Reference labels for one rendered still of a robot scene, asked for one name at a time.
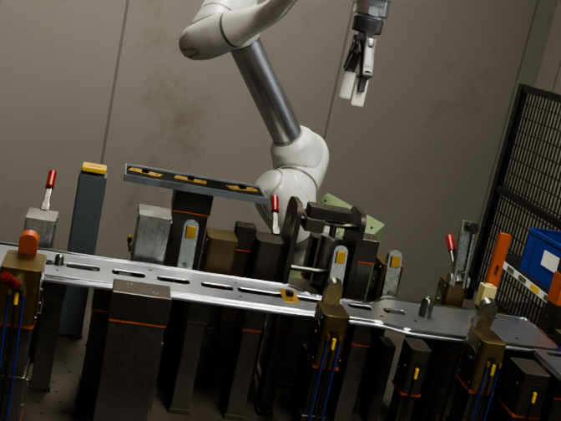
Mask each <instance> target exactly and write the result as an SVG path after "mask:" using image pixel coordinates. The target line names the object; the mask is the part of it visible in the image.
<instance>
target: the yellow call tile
mask: <svg viewBox="0 0 561 421"><path fill-rule="evenodd" d="M106 169H107V165H99V164H94V163H89V162H84V163H83V168H82V171H87V172H88V173H89V174H92V175H98V174H103V175H105V174H106Z"/></svg>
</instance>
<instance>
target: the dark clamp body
mask: <svg viewBox="0 0 561 421"><path fill-rule="evenodd" d="M283 246H284V243H283V241H282V239H281V237H280V236H278V235H273V234H272V233H267V232H261V231H257V232H256V236H255V244H254V248H253V251H252V253H251V254H250V259H249V263H248V267H247V272H246V277H252V278H258V279H264V280H270V281H275V282H276V278H277V273H278V270H279V265H280V261H281V254H282V250H283ZM264 332H265V327H264V331H263V333H261V334H260V341H259V345H258V349H257V354H256V357H255V365H254V368H253V373H252V377H251V380H250V382H251V383H255V380H256V378H255V372H256V368H257V364H258V360H259V356H260V349H261V344H262V341H263V337H264Z"/></svg>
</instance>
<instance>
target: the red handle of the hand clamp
mask: <svg viewBox="0 0 561 421"><path fill-rule="evenodd" d="M446 242H447V249H448V253H449V255H450V259H451V263H452V265H453V261H454V257H455V252H456V245H455V241H454V237H453V235H448V236H446ZM461 282H462V277H461V273H460V271H457V279H456V283H457V284H460V283H461Z"/></svg>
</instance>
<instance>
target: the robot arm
mask: <svg viewBox="0 0 561 421"><path fill-rule="evenodd" d="M297 1H298V0H267V1H265V2H264V3H262V4H259V5H257V3H258V0H204V2H203V3H202V6H201V8H200V10H199V11H198V13H197V14H196V16H195V18H194V19H193V21H192V22H191V25H190V26H188V27H187V28H186V29H185V30H184V31H183V32H182V34H181V35H180V37H179V49H180V51H181V53H182V54H183V55H184V56H185V57H186V58H189V59H192V60H208V59H212V58H216V57H219V56H221V55H223V54H226V53H228V52H231V54H232V56H233V58H234V60H235V63H236V65H237V67H238V69H239V71H240V73H241V75H242V77H243V79H244V81H245V84H246V86H247V88H248V90H249V91H250V94H251V96H252V98H253V100H254V101H255V105H256V107H257V109H258V110H259V112H260V115H261V117H262V119H263V120H264V122H265V126H266V128H267V129H268V131H269V133H270V136H271V138H272V141H271V142H270V154H271V158H272V164H273V170H269V171H267V172H265V173H264V174H263V175H261V176H260V177H259V178H258V180H257V181H256V183H255V185H260V187H261V188H262V190H263V191H264V192H265V195H266V196H267V202H266V205H264V204H259V203H255V206H256V209H257V210H258V212H259V214H260V216H261V217H262V219H263V221H264V222H265V223H266V225H267V226H268V227H269V229H270V230H271V229H272V226H273V214H272V213H271V197H272V196H273V195H278V197H279V213H278V226H279V227H280V236H281V232H282V228H283V224H284V219H285V215H286V208H287V205H288V202H289V199H290V198H291V197H292V196H297V197H299V199H300V200H301V202H302V203H303V208H305V209H306V205H307V202H308V201H310V202H315V203H316V193H317V191H318V190H319V188H320V186H321V183H322V181H323V179H324V177H325V174H326V170H327V166H328V163H329V151H328V148H327V145H326V142H325V141H324V140H323V139H322V137H320V136H319V135H318V134H316V133H314V132H311V130H310V129H308V128H307V127H304V126H301V125H299V122H298V120H297V118H296V115H295V113H294V111H293V109H292V107H291V104H290V102H289V100H288V98H287V96H286V93H285V91H284V89H283V87H282V85H281V82H280V80H279V78H278V76H277V74H276V71H275V69H274V67H273V65H272V62H271V61H270V58H269V55H268V53H267V52H266V50H265V46H264V44H263V43H262V41H261V38H260V33H261V32H262V31H264V30H266V29H267V28H269V27H270V26H272V25H274V24H275V23H277V22H279V21H280V20H281V19H282V18H283V17H284V16H285V15H286V14H287V13H288V12H289V11H290V10H291V9H292V7H293V6H294V5H295V4H296V2H297ZM391 2H392V0H355V2H354V6H353V9H352V11H353V12H354V13H357V15H355V16H354V18H353V22H352V26H351V29H352V30H355V31H358V34H354V35H353V39H352V42H351V46H350V49H349V51H348V54H347V56H346V61H345V63H344V65H343V68H344V70H345V71H344V74H343V78H342V82H341V89H340V93H339V98H342V99H350V97H351V91H352V87H353V83H354V79H355V76H356V83H355V88H354V91H353V95H352V99H351V105H354V106H358V107H363V103H364V99H365V96H366V89H367V85H368V81H369V78H371V77H372V71H373V62H374V53H375V47H376V42H377V40H376V39H374V38H372V36H373V34H374V35H381V33H382V27H383V21H382V19H383V18H385V19H386V18H388V13H389V10H390V6H391ZM358 63H359V73H358V74H357V75H356V66H357V65H358ZM309 236H310V232H309V231H304V230H303V228H302V226H300V229H299V234H298V237H297V242H296V248H295V253H294V256H293V264H294V265H300V266H302V265H303V263H304V259H305V255H306V248H307V244H308V241H309Z"/></svg>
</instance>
